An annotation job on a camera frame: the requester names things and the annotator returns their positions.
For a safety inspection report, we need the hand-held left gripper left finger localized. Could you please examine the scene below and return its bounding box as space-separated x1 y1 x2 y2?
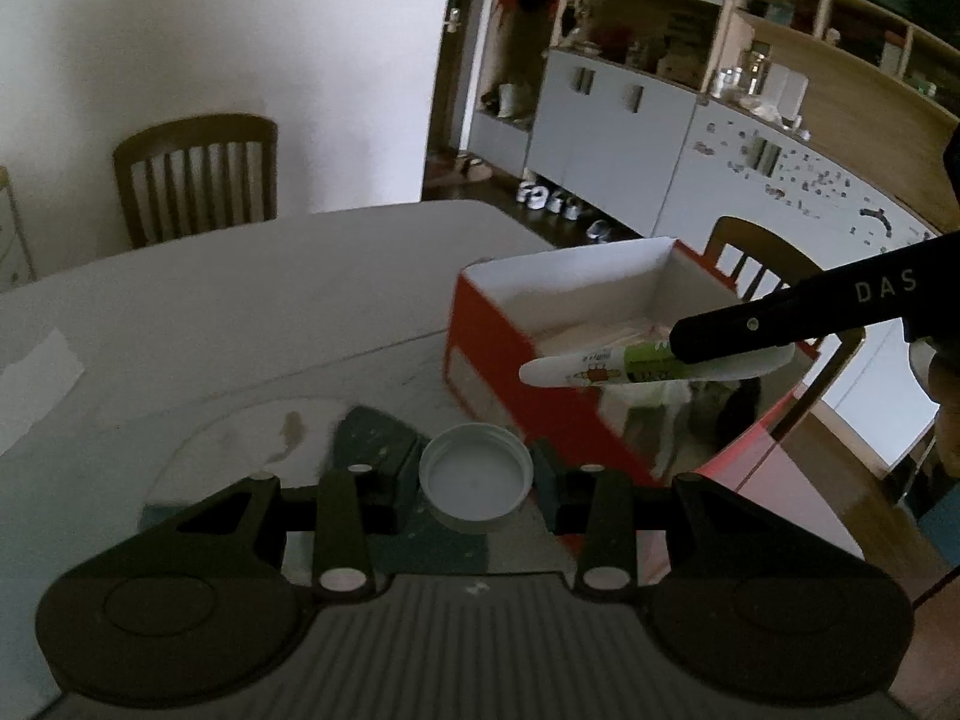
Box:
174 456 425 604

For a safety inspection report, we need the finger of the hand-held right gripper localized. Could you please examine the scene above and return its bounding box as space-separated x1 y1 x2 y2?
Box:
669 268 835 370

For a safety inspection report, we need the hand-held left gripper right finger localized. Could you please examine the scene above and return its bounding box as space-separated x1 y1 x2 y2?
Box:
532 442 786 593

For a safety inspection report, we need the white plastic lid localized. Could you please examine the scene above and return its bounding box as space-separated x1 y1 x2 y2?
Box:
418 423 536 536

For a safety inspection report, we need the white and green tube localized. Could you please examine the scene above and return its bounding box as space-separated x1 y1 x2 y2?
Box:
519 337 797 388

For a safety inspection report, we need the red cardboard box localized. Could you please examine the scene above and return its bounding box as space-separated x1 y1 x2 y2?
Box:
442 237 826 488

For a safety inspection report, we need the wooden slat-back chair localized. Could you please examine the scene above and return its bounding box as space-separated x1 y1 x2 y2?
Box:
705 215 868 443
112 113 279 250

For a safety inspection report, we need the dark green packet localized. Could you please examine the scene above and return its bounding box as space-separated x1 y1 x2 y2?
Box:
330 403 490 578

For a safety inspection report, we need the white rectangular container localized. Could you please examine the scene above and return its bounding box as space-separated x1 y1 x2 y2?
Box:
768 63 810 119

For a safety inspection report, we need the white bag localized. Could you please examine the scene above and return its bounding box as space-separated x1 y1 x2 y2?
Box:
498 82 536 122

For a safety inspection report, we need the white paper sheet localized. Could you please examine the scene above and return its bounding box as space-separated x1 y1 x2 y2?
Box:
0 328 86 457

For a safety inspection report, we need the dark wooden door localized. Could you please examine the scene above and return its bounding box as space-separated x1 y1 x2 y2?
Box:
422 0 482 200

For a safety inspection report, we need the grey and wood wall cabinet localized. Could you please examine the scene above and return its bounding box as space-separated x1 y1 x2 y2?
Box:
465 0 960 481

